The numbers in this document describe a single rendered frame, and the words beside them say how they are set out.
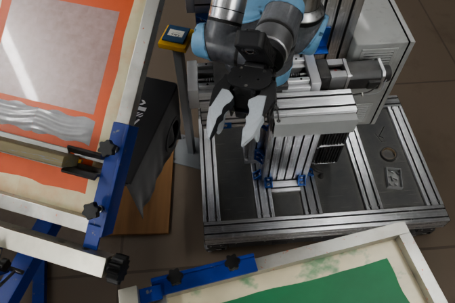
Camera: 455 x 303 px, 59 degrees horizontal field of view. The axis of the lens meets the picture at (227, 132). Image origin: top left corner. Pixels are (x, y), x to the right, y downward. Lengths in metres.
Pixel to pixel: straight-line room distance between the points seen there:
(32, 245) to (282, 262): 0.68
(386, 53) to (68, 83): 1.04
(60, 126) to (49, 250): 0.34
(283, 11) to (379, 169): 1.75
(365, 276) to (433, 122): 1.88
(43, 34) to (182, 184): 1.42
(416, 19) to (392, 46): 2.28
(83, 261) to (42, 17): 0.70
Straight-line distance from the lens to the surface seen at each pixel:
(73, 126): 1.20
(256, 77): 0.65
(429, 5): 3.99
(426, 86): 3.24
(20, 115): 1.29
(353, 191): 2.30
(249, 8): 1.11
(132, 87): 1.11
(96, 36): 1.23
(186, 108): 2.19
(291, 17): 0.77
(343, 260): 1.31
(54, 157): 1.11
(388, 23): 1.57
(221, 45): 0.86
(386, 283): 1.33
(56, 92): 1.25
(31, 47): 1.32
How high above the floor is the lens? 2.16
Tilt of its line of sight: 54 degrees down
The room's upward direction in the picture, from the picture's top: straight up
